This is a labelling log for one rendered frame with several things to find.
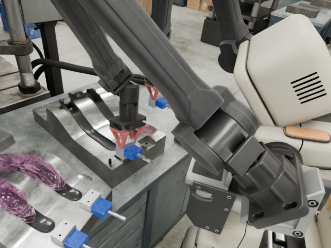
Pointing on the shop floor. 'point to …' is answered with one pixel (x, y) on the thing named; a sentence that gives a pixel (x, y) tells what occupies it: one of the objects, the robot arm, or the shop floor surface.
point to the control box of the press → (26, 19)
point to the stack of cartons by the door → (199, 5)
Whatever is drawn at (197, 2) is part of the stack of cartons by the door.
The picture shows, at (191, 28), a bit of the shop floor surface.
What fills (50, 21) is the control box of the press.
